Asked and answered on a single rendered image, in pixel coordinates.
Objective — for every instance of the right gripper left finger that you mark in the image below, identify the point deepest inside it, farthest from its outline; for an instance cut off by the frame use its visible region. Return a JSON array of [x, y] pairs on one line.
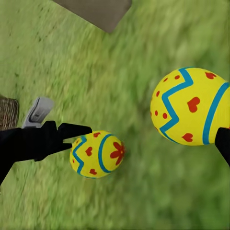
[[11, 144]]

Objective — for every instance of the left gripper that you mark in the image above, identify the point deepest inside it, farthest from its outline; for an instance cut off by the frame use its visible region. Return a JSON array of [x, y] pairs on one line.
[[44, 141]]

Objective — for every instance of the easter egg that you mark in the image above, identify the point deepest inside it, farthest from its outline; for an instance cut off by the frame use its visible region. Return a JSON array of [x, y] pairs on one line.
[[189, 105], [96, 154]]

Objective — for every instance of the tree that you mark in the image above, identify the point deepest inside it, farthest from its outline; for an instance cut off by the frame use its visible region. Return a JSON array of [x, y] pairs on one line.
[[105, 14]]

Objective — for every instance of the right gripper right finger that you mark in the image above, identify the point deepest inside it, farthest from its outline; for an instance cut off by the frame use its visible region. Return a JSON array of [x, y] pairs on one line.
[[222, 142]]

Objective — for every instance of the wicker basket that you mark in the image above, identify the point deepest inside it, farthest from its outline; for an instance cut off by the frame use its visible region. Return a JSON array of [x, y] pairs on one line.
[[9, 109]]

